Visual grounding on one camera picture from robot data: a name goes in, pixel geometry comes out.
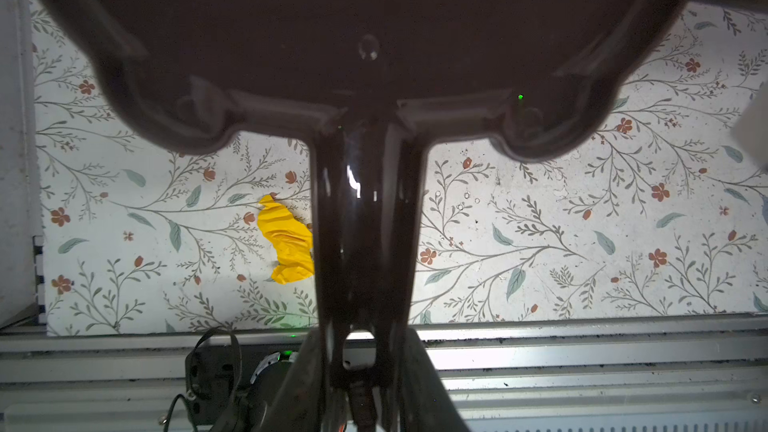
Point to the yellow paper scrap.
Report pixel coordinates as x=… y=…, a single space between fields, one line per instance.
x=291 y=240

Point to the dark brown plastic dustpan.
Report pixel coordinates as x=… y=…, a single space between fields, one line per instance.
x=370 y=86

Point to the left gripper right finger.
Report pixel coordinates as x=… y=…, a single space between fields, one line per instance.
x=425 y=404

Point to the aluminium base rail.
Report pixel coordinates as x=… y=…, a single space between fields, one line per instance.
x=669 y=374

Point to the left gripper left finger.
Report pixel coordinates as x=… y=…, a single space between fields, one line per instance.
x=298 y=405

